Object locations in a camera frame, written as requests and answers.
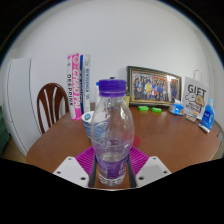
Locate clear purple-capped water bottle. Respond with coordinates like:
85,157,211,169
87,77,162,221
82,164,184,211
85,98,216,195
90,78,136,188

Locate white and blue shuttlecock tube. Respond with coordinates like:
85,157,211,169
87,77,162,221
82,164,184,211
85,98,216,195
79,54,92,114

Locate white remote control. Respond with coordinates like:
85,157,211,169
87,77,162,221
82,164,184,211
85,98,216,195
198,123,211,134

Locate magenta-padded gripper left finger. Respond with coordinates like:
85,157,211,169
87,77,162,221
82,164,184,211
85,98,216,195
53,146,98,189

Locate blue printed mug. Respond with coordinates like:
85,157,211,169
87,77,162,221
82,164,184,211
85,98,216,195
81,111,96,143

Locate green stacked crates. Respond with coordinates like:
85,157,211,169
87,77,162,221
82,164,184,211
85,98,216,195
0,105,10,154

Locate clear snack packet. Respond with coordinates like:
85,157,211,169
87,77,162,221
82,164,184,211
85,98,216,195
184,113,198,122

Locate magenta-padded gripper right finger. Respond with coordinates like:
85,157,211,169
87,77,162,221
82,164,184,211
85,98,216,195
126,146,172,188

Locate blue detergent bottle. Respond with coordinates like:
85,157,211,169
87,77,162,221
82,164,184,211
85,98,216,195
200,97,216,131

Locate blue tissue pack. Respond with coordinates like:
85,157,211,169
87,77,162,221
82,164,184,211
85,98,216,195
168,99,185,117

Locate brown wooden chair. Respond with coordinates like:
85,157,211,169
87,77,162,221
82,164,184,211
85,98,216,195
36,82,70,135

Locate framed group photo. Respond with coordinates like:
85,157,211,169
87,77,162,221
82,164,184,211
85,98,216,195
126,65,183,108

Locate white printed paper bag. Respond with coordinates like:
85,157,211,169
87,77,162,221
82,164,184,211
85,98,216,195
181,69,210,120

